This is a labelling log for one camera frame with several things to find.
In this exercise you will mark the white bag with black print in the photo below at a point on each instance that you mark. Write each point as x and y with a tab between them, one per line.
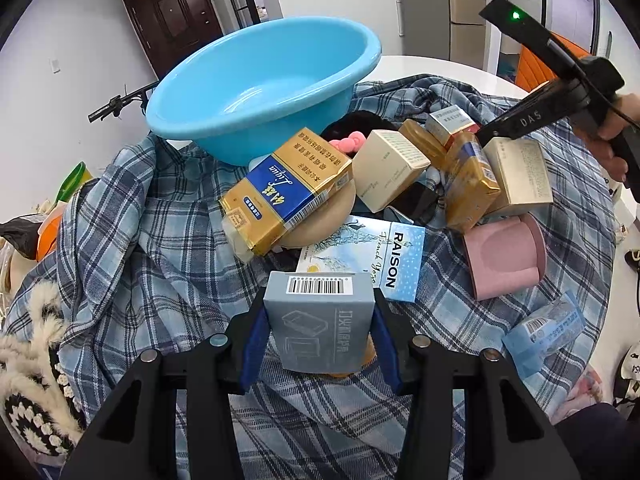
627	370

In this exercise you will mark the grey cardboard box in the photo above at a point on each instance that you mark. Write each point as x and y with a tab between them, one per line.
320	330

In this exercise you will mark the pale blue small object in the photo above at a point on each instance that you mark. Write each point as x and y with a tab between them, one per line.
260	163

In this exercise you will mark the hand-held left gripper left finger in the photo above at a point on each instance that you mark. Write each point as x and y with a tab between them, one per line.
255	342

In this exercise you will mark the pink toy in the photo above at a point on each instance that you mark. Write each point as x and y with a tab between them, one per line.
350	141

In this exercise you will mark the large gold and blue pack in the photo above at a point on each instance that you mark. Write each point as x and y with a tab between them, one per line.
285	190

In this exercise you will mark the fur-trimmed crochet garment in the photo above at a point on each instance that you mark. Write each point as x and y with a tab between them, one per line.
30	360

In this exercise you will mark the white and red pack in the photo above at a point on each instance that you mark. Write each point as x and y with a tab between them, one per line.
447	122

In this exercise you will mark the dark brown door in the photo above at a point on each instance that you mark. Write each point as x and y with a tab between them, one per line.
170	20

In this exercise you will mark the green plastic item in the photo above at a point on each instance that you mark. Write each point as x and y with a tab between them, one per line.
70	182

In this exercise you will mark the beige round case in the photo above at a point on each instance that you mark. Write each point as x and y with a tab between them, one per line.
325	220

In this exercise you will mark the black glossy box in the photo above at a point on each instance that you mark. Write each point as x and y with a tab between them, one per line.
415	202

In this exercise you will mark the blue plaid cloth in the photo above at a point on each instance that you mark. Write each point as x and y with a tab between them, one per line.
150	270

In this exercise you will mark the light blue tissue packet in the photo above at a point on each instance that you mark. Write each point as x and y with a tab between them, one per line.
545	332

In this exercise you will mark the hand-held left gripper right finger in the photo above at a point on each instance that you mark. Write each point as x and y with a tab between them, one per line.
385	347

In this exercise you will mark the pink plastic cup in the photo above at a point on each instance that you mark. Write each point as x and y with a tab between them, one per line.
500	260

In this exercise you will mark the black plastic bag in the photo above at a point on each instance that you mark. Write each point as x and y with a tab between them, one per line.
20	235

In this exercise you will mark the cream cardboard box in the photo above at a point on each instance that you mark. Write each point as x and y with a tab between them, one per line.
520	175

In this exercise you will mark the orange sofa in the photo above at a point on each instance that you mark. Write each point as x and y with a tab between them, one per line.
530	67

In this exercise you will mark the light blue printed box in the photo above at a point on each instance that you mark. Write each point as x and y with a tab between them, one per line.
395	260

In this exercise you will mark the person's right hand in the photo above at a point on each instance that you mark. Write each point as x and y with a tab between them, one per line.
602	155

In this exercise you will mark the blue plastic basin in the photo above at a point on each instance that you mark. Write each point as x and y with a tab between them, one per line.
260	90

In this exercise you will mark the small gold and blue pack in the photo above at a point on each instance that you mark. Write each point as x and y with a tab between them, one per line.
470	190

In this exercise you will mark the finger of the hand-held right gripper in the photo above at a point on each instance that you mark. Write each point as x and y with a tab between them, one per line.
492	132

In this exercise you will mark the orange item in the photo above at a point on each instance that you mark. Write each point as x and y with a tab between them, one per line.
47	240

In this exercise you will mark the beige fridge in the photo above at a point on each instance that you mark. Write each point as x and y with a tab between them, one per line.
465	10

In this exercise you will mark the cream box with tan side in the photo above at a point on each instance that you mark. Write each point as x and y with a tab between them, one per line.
390	170

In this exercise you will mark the black furry item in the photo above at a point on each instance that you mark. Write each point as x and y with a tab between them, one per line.
360	120

